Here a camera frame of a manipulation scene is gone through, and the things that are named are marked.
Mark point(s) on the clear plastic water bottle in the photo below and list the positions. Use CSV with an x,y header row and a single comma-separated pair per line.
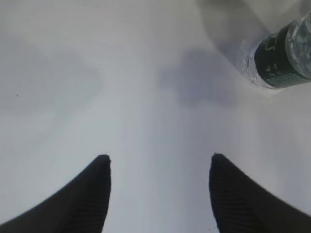
x,y
282,59

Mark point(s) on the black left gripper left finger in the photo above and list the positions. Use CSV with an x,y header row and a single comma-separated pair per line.
x,y
81,206

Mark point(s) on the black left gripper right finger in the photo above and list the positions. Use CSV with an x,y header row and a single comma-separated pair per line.
x,y
240,205

